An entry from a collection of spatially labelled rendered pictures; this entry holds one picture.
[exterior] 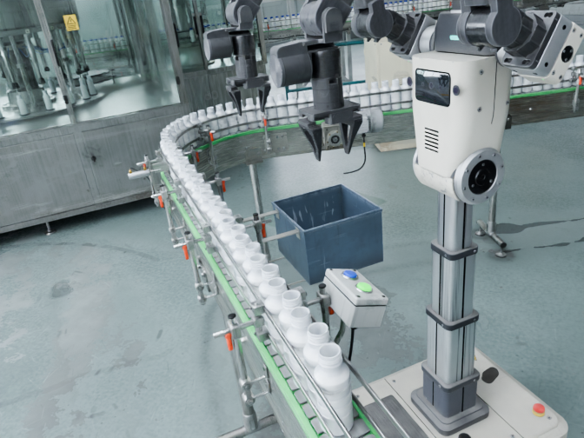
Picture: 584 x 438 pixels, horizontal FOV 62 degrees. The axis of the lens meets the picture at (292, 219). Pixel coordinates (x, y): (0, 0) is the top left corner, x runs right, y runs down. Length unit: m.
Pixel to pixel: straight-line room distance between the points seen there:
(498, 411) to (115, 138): 3.54
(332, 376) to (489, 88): 0.82
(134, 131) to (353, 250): 2.98
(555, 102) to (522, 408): 1.90
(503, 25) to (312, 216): 1.18
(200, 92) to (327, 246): 4.89
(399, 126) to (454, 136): 1.65
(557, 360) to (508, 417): 0.74
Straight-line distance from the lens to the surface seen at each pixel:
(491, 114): 1.35
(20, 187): 4.56
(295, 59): 0.88
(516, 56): 1.21
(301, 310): 0.92
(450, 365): 1.76
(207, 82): 6.44
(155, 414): 2.51
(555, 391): 2.52
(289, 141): 2.86
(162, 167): 2.18
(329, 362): 0.81
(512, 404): 2.04
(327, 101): 0.91
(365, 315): 1.03
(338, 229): 1.72
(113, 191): 4.56
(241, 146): 2.82
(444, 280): 1.59
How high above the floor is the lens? 1.69
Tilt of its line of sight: 25 degrees down
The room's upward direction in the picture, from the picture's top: 7 degrees counter-clockwise
